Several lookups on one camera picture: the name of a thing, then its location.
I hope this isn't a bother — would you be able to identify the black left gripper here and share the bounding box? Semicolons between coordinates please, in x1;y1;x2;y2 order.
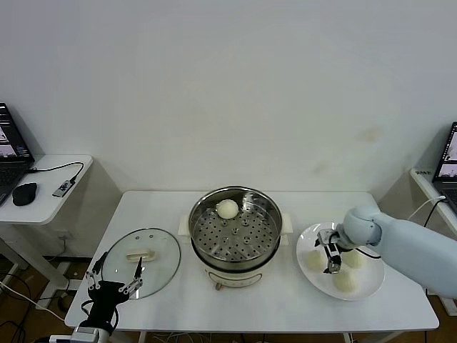
86;250;145;328

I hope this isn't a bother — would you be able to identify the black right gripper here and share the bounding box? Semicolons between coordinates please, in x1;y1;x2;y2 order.
322;242;343;276

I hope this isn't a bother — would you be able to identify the white steamed baozi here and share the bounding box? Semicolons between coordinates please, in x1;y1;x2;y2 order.
216;199;239;220
333;270;360;294
306;249;328;273
341;249;367;269

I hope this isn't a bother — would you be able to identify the glass lid with cream handle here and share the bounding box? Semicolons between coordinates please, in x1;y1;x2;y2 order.
101;227;182;299

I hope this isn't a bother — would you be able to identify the perforated steel steamer basket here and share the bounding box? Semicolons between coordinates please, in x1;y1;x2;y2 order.
188;185;283;272

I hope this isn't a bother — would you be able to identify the white round plate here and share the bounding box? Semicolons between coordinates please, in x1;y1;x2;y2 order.
295;222;386;302

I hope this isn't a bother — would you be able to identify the white side table with mouse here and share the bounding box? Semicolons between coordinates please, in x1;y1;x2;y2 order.
0;154;94;312

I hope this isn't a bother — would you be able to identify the grey usb hub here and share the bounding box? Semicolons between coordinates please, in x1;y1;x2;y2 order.
52;177;78;199

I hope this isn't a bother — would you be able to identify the black computer mouse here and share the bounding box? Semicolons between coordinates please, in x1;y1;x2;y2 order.
12;182;39;207

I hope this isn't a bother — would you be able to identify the black laptop beside label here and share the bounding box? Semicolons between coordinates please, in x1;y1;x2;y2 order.
431;121;457;219

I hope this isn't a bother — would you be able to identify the black laptop beside mouse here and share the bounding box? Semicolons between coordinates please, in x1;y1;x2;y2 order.
0;102;36;208

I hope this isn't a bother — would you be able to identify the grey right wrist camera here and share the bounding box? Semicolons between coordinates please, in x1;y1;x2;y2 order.
314;229;338;248

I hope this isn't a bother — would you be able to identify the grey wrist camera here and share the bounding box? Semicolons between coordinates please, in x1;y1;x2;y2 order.
71;327;110;343
314;229;338;248

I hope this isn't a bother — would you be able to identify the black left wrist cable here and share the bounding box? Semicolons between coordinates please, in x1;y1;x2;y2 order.
80;299;121;329

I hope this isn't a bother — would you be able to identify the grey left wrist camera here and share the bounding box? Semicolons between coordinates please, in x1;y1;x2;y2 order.
71;327;110;343

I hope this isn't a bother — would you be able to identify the black floor cable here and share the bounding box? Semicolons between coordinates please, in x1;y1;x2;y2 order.
0;272;41;303

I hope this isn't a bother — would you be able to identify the white floor cable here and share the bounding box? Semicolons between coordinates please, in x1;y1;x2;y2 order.
0;280;69;322

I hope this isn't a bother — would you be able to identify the black laptop power cable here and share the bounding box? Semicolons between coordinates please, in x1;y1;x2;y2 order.
423;199;447;229

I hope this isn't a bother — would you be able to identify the white laptop cable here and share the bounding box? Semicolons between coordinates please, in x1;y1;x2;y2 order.
408;195;447;221

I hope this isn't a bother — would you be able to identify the black usb hub cable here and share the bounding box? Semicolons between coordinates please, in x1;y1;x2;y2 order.
27;161;86;182

